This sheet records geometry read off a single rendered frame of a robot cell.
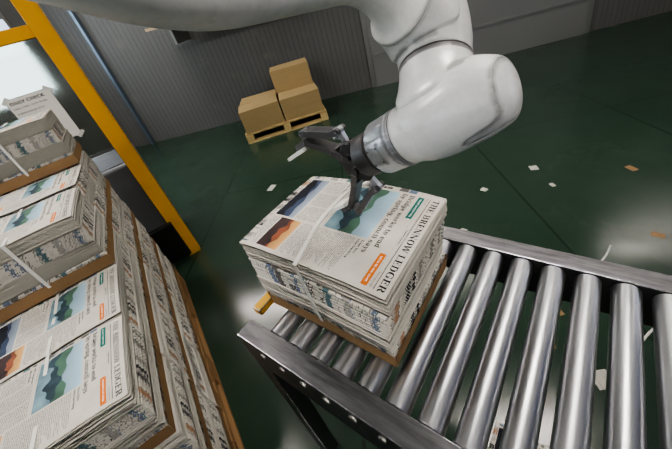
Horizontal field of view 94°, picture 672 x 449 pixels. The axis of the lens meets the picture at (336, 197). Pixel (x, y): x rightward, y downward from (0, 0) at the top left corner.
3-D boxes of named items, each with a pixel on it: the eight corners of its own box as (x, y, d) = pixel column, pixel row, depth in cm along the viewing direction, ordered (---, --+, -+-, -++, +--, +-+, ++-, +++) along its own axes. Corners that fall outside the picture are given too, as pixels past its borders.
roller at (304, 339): (293, 348, 72) (305, 363, 73) (387, 220, 100) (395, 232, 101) (282, 344, 75) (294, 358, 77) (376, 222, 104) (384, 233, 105)
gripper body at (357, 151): (354, 137, 48) (320, 156, 56) (384, 181, 50) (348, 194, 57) (377, 116, 53) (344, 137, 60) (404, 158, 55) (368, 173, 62)
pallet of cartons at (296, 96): (328, 102, 480) (316, 53, 441) (328, 124, 403) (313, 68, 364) (253, 121, 494) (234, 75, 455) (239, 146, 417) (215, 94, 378)
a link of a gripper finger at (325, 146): (348, 165, 55) (348, 158, 54) (299, 147, 60) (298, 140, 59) (360, 154, 58) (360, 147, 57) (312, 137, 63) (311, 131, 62)
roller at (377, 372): (350, 390, 65) (357, 388, 61) (434, 241, 93) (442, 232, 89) (370, 407, 64) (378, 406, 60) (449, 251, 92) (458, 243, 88)
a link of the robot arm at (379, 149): (410, 175, 45) (381, 186, 50) (434, 145, 51) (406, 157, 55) (376, 122, 44) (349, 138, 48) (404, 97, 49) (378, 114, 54)
